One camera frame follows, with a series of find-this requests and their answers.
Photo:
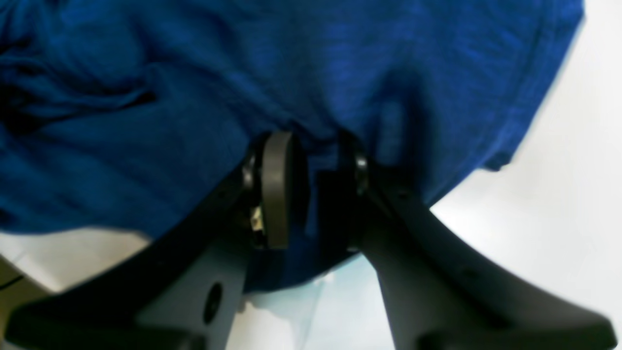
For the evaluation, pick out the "dark blue t-shirt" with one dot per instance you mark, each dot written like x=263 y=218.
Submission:
x=127 y=113

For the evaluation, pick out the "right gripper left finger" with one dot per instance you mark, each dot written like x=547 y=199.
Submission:
x=181 y=292

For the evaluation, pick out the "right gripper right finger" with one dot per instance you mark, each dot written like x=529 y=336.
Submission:
x=441 y=294

